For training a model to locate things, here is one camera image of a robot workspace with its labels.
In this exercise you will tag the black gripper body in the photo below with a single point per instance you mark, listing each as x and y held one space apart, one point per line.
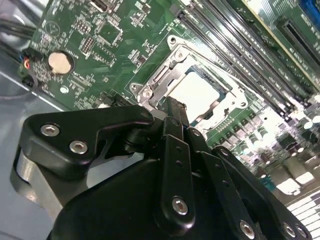
112 212

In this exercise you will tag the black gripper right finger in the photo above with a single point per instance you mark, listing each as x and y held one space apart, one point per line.
225 180

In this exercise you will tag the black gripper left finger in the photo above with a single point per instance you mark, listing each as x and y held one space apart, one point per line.
75 130

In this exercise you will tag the silver CPU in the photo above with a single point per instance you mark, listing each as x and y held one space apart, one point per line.
197 97

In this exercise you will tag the metal socket cover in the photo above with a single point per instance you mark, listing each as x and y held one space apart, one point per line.
172 81

